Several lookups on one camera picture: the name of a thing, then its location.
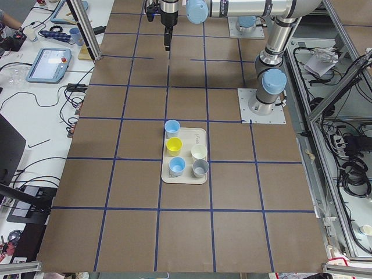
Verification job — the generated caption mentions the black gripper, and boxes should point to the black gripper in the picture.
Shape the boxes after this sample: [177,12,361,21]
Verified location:
[159,0,178,52]

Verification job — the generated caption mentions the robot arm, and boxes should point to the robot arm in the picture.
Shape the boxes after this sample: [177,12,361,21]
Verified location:
[145,0,320,116]
[236,16,257,33]

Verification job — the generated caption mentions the blue cup on desk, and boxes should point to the blue cup on desk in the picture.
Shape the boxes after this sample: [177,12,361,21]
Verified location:
[69,27,84,46]

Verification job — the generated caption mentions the blue plastic cup front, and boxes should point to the blue plastic cup front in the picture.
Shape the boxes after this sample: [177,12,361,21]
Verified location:
[164,119,181,139]

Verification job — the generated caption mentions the blue plastic cup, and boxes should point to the blue plastic cup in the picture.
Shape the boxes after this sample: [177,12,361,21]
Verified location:
[169,157,186,177]
[164,119,181,139]

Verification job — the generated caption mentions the yellow plastic cup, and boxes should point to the yellow plastic cup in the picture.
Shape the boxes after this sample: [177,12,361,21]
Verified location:
[166,137,183,156]

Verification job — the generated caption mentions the pale green plastic cup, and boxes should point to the pale green plastic cup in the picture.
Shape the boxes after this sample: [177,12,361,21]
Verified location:
[191,144,208,161]

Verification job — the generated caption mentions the blue plastic cup rear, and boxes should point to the blue plastic cup rear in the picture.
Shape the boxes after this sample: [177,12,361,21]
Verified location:
[169,157,186,177]

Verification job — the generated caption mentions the small white paper cup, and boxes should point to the small white paper cup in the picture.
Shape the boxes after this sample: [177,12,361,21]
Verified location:
[23,26,38,42]

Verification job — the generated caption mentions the grey plastic cup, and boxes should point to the grey plastic cup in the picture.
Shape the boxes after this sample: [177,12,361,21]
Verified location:
[192,159,209,178]

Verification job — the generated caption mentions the wooden stand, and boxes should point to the wooden stand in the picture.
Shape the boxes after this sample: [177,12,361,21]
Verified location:
[73,24,92,60]

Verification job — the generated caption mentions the blue teach pendant far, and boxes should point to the blue teach pendant far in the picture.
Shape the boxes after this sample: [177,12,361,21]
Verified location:
[50,1,76,24]

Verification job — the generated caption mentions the blue teach pendant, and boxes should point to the blue teach pendant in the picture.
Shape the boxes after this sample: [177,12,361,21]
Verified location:
[50,1,76,24]
[26,48,71,84]

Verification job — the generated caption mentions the blue plaid cloth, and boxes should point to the blue plaid cloth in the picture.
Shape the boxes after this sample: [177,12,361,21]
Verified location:
[38,30,71,43]

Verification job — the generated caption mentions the black power adapter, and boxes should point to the black power adapter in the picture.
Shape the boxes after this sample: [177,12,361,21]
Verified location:
[66,83,88,93]

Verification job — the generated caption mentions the blue teach pendant near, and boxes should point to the blue teach pendant near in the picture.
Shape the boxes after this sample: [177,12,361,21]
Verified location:
[26,48,71,84]

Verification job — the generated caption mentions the cream plastic tray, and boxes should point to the cream plastic tray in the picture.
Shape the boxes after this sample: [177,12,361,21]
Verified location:
[161,127,207,184]

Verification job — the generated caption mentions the crumpled white paper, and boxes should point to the crumpled white paper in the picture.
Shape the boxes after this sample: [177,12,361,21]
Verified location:
[304,46,339,77]

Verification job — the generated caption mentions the black hex key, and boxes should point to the black hex key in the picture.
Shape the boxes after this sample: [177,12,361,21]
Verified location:
[28,139,51,148]

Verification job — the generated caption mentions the black computer monitor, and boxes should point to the black computer monitor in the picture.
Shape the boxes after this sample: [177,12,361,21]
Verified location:
[1,116,57,224]

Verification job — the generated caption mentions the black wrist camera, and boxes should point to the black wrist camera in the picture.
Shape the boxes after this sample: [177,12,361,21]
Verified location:
[145,2,158,22]

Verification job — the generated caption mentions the aluminium frame post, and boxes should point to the aluminium frame post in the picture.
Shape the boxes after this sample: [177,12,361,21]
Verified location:
[66,0,102,61]

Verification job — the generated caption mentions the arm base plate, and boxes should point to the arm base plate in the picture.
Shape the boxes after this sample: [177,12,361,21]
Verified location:
[237,88,286,124]
[228,16,264,40]

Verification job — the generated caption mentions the bundled black cables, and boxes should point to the bundled black cables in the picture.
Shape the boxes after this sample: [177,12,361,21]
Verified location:
[338,161,371,200]

